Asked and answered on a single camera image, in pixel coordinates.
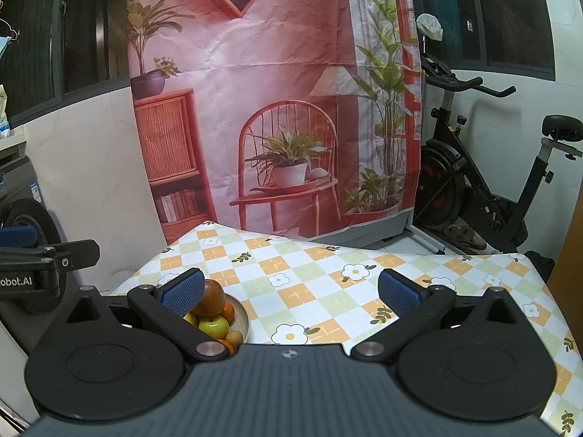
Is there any white packet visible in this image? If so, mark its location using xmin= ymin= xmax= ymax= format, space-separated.
xmin=0 ymin=83 xmax=12 ymax=139

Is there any black exercise bike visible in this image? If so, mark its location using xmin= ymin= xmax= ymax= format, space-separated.
xmin=416 ymin=11 xmax=583 ymax=256

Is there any beige plate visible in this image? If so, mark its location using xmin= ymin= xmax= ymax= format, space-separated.
xmin=182 ymin=292 xmax=250 ymax=356

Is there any white cloth cap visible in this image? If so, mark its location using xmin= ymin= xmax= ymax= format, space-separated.
xmin=416 ymin=13 xmax=444 ymax=42

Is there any printed wall backdrop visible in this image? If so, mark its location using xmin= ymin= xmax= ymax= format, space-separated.
xmin=126 ymin=0 xmax=424 ymax=247

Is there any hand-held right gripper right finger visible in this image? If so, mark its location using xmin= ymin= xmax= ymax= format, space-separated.
xmin=350 ymin=268 xmax=517 ymax=360

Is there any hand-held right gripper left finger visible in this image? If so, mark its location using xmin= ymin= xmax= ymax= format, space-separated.
xmin=66 ymin=268 xmax=231 ymax=362

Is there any dark glass window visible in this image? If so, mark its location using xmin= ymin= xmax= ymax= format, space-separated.
xmin=407 ymin=0 xmax=557 ymax=80
xmin=0 ymin=0 xmax=133 ymax=119

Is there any brown sandal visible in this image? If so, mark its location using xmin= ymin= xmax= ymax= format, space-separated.
xmin=444 ymin=223 xmax=488 ymax=251

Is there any red apple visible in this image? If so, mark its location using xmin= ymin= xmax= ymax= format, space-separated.
xmin=190 ymin=279 xmax=227 ymax=318

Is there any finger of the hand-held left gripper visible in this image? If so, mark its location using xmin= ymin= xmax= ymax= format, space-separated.
xmin=0 ymin=226 xmax=38 ymax=249
xmin=0 ymin=239 xmax=101 ymax=270

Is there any yellow-green apple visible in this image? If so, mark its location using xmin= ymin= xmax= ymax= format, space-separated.
xmin=198 ymin=315 xmax=230 ymax=340

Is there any checked flower tablecloth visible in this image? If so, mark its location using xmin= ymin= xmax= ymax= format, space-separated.
xmin=109 ymin=220 xmax=583 ymax=435

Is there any wooden door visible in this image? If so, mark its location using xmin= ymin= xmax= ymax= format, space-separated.
xmin=558 ymin=218 xmax=583 ymax=328

